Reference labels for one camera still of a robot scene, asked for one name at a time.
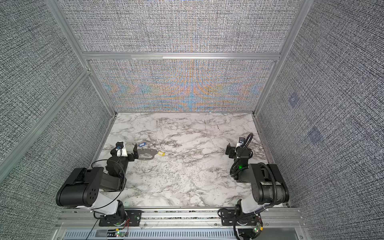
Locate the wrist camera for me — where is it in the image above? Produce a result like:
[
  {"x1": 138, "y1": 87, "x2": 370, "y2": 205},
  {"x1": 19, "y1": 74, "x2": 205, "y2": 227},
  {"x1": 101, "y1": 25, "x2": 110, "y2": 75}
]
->
[
  {"x1": 116, "y1": 142, "x2": 124, "y2": 151},
  {"x1": 237, "y1": 137, "x2": 246, "y2": 148}
]

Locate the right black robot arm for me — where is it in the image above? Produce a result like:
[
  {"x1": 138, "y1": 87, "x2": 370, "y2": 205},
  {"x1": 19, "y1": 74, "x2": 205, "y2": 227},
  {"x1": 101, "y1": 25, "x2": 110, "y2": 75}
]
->
[{"x1": 225, "y1": 143, "x2": 290, "y2": 214}]

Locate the aluminium enclosure frame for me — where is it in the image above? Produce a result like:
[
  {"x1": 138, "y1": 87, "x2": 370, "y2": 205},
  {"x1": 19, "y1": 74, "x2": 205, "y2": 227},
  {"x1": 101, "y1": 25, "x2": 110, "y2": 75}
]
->
[{"x1": 0, "y1": 0, "x2": 315, "y2": 184}]

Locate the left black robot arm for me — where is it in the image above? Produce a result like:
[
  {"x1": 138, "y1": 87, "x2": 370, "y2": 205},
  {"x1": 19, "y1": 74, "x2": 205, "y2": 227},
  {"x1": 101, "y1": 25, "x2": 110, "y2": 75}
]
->
[{"x1": 56, "y1": 142, "x2": 139, "y2": 219}]

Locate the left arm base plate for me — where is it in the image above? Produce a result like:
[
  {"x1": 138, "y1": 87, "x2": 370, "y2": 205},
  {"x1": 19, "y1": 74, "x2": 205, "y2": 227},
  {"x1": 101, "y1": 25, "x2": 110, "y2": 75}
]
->
[{"x1": 99, "y1": 210, "x2": 143, "y2": 228}]

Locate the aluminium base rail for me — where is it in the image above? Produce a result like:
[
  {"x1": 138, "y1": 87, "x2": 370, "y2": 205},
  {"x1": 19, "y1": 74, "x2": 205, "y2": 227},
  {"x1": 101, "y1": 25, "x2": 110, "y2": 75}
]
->
[{"x1": 50, "y1": 207, "x2": 311, "y2": 240}]

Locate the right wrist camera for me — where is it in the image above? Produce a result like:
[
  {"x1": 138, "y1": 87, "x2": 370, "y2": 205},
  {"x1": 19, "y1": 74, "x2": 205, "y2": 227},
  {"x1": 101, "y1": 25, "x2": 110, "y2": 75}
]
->
[{"x1": 237, "y1": 137, "x2": 246, "y2": 148}]

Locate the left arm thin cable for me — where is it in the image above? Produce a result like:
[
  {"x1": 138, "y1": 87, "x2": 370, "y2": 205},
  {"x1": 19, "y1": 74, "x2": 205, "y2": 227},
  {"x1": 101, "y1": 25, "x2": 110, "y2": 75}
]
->
[{"x1": 84, "y1": 158, "x2": 127, "y2": 240}]

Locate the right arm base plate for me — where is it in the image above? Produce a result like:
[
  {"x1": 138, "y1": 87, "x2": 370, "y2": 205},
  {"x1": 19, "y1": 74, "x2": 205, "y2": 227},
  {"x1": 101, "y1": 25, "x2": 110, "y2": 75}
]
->
[{"x1": 218, "y1": 208, "x2": 264, "y2": 226}]

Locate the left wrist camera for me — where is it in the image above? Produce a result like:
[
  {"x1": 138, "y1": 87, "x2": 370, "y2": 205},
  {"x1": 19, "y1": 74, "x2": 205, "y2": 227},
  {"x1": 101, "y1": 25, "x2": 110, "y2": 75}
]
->
[{"x1": 116, "y1": 142, "x2": 124, "y2": 151}]

